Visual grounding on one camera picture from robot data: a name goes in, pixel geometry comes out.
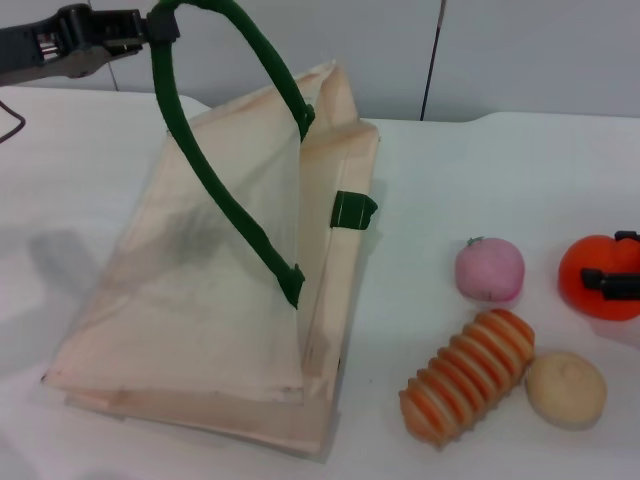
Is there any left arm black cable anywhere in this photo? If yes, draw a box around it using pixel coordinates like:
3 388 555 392
0 99 26 145

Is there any beige round bun toy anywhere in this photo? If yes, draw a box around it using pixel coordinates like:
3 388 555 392
524 349 609 430

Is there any orange toy fruit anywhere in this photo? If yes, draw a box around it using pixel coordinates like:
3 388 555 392
557 232 640 321

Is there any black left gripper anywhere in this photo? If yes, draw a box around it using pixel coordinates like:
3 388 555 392
0 3 181 87

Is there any cream handbag with green handles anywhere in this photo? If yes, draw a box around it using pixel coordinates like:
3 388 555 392
40 0 381 459

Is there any pink toy peach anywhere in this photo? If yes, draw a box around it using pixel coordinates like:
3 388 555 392
454 236 526 303

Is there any striped orange bread loaf toy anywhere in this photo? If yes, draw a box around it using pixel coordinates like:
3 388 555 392
398 308 536 450

